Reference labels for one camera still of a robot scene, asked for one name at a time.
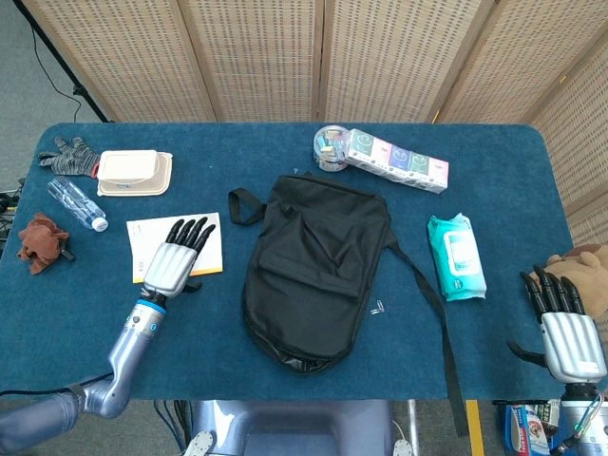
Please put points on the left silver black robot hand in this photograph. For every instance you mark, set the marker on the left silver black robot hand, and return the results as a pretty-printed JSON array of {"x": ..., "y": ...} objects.
[{"x": 168, "y": 263}]

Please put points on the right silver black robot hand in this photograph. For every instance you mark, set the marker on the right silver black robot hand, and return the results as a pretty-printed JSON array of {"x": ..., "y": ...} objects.
[{"x": 570, "y": 342}]

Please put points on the white and yellow booklet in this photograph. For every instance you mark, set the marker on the white and yellow booklet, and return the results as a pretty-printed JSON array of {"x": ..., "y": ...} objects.
[{"x": 142, "y": 247}]

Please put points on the black backpack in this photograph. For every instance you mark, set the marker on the black backpack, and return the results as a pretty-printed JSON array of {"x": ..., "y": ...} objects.
[{"x": 309, "y": 266}]

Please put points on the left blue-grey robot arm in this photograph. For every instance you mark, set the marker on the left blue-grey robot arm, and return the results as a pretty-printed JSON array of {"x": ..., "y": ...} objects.
[{"x": 128, "y": 342}]

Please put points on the white robot base foot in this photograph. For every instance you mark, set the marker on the white robot base foot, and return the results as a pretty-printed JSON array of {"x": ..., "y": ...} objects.
[
  {"x": 199, "y": 444},
  {"x": 403, "y": 447}
]

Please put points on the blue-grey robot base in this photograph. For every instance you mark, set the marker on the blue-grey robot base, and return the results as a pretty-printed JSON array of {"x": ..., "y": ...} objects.
[{"x": 294, "y": 423}]

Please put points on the blue carpet table cover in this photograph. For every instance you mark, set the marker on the blue carpet table cover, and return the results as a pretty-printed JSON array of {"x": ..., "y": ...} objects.
[{"x": 190, "y": 332}]

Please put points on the brown plush bear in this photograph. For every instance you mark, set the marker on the brown plush bear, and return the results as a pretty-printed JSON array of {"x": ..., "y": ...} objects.
[{"x": 589, "y": 266}]

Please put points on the small black clip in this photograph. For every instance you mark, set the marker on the small black clip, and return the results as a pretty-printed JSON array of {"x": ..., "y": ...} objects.
[{"x": 69, "y": 254}]

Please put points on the cream plastic food container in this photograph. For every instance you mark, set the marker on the cream plastic food container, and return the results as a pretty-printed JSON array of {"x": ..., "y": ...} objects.
[{"x": 128, "y": 166}]

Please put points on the clear plastic water bottle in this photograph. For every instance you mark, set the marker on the clear plastic water bottle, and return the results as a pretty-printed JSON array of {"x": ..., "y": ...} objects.
[{"x": 76, "y": 202}]

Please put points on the yellow floor tape strip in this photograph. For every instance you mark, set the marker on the yellow floor tape strip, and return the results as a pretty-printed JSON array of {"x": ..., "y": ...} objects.
[{"x": 475, "y": 427}]

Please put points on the small brown cloth toy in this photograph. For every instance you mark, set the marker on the small brown cloth toy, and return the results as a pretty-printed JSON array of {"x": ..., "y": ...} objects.
[{"x": 40, "y": 242}]

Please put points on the teal wet wipes pack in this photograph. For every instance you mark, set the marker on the teal wet wipes pack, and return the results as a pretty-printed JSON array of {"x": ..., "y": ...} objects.
[{"x": 456, "y": 256}]

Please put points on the grey knit work glove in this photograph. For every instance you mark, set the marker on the grey knit work glove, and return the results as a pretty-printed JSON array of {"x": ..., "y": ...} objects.
[{"x": 71, "y": 159}]

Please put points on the clear round jar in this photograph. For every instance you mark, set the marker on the clear round jar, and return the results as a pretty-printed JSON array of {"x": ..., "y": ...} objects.
[{"x": 328, "y": 147}]

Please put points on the wooden woven folding screen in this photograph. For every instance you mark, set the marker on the wooden woven folding screen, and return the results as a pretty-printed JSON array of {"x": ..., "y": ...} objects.
[{"x": 256, "y": 57}]

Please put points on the black tripod leg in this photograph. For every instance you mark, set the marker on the black tripod leg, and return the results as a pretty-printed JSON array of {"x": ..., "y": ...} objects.
[{"x": 52, "y": 54}]

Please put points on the colourful tissue multipack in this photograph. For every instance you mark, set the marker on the colourful tissue multipack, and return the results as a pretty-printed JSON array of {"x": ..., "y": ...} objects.
[{"x": 399, "y": 159}]

